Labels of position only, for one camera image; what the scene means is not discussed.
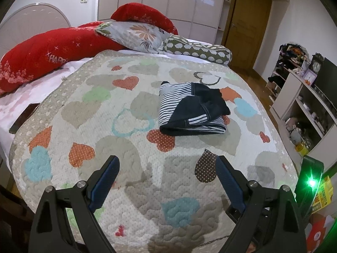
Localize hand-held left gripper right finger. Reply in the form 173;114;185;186
215;155;307;253

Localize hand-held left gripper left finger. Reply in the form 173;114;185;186
30;155;120;253

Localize dark pants with striped lining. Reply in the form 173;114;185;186
159;82;231;137

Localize yellow box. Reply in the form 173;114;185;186
312;175;334;214

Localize red and white bag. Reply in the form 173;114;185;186
305;213;337;253

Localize white shelf cabinet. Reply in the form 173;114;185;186
265;43;337;170

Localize heart patterned bed quilt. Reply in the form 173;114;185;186
8;50;301;253

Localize black television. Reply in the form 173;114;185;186
314;57;337;112

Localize dark ornate table clock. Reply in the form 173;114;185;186
311;53;324;75

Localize olive spotted bolster pillow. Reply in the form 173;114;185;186
163;35;233;65

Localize large red pillow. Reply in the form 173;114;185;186
0;3;179;93

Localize grey floral pillow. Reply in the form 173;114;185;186
95;21;173;54

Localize wooden door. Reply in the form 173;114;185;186
221;0;273;72

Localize white round headboard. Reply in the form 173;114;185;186
0;3;71;59

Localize glossy beige wardrobe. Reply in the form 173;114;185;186
98;0;233;45

